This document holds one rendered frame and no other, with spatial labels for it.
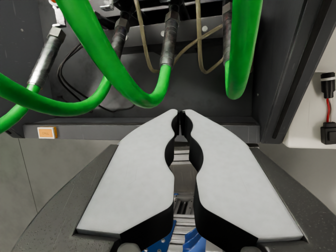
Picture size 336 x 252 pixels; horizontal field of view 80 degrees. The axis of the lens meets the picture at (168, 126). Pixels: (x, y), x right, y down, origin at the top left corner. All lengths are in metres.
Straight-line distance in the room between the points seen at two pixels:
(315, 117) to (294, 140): 0.05
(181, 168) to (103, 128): 0.85
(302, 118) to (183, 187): 1.02
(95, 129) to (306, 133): 0.46
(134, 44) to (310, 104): 0.35
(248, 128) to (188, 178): 0.91
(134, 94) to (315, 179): 1.54
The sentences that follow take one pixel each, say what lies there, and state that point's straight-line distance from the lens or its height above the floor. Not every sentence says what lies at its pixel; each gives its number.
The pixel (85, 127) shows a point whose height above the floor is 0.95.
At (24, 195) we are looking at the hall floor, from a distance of 2.48.
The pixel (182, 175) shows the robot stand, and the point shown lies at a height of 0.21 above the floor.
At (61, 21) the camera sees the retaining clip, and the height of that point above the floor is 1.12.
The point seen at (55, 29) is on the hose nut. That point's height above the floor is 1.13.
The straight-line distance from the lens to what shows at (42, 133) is 0.63.
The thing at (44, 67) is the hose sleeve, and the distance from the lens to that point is 0.32.
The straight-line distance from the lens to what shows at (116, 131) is 0.51.
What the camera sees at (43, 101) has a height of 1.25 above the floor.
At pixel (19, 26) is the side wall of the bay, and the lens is 0.75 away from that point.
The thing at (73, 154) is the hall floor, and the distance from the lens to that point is 1.91.
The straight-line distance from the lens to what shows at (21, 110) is 0.29.
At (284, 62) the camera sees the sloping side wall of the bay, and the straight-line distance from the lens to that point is 0.32.
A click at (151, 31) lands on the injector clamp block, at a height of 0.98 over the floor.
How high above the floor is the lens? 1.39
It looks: 72 degrees down
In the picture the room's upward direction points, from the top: 128 degrees counter-clockwise
